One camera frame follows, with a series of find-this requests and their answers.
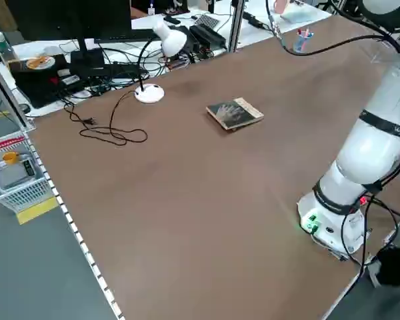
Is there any person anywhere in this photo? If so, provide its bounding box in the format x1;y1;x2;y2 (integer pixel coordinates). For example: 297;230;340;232
375;246;400;288

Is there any dark book with hand cover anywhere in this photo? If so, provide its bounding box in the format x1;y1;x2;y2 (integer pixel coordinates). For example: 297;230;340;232
205;97;265;131

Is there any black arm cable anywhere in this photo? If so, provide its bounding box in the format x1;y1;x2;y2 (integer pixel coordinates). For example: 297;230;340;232
265;0;400;201

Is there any clear plastic pen cup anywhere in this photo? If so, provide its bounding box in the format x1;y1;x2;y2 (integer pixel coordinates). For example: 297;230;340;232
292;28;315;53

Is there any orange cup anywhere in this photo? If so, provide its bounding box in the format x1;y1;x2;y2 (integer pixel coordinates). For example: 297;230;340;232
2;151;21;167

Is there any orange white disc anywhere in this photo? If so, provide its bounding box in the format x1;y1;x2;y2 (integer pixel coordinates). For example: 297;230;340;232
25;56;55;71

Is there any clear plastic bottle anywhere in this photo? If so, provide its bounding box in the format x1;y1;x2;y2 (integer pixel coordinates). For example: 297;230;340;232
0;31;17;66

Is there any black power adapter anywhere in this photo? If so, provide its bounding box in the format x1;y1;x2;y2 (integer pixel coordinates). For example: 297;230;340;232
241;11;265;29

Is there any pale blue glass plate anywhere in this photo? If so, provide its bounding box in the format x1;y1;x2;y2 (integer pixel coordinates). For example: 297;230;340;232
279;7;317;25

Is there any grey scale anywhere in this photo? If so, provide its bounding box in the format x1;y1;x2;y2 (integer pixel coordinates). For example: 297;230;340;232
0;159;30;191

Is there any black keyboard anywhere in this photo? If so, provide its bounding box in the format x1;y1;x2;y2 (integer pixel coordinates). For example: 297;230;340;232
93;29;163;43

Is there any black case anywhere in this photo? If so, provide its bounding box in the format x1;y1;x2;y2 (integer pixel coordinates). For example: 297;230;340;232
10;53;87;109

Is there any aluminium frame post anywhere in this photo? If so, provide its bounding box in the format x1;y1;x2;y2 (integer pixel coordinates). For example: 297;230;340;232
227;0;249;53
0;55;37;131

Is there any black computer monitor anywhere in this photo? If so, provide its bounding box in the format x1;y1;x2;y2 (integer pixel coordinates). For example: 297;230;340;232
5;0;133;66

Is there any black power supply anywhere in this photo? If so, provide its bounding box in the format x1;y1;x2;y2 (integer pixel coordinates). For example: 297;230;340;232
188;23;228;48

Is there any perforated grey mat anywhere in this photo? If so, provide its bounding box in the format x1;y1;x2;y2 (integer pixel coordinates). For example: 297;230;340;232
193;13;221;30

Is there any white wire basket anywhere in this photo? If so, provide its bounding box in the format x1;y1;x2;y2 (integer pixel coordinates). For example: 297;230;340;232
0;131;59;213

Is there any white desk lamp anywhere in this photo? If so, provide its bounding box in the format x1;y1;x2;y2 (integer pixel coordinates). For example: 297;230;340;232
134;18;189;103

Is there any black lamp cable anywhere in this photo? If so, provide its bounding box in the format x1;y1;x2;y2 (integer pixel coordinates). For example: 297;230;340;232
63;90;148;147

